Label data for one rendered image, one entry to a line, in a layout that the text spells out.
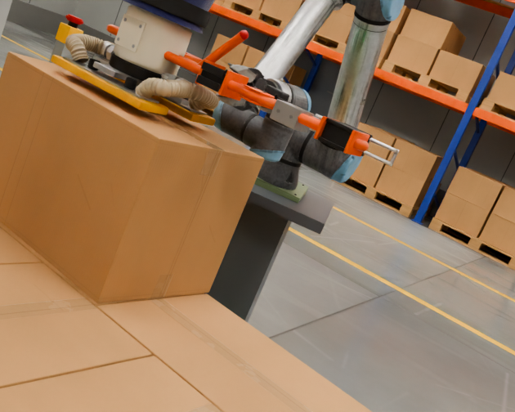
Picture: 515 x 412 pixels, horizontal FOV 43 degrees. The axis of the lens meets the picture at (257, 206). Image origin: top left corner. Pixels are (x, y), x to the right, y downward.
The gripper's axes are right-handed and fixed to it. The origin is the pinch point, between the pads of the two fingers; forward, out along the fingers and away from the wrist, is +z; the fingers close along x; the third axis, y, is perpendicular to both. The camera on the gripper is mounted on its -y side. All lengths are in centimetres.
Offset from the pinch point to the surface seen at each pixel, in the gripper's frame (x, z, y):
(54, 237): -49, 20, 16
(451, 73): 70, -707, 208
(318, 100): -34, -813, 430
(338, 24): 78, -694, 382
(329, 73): 12, -814, 430
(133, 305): -55, 12, -6
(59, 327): -55, 37, -10
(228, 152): -15.3, -3.5, -4.5
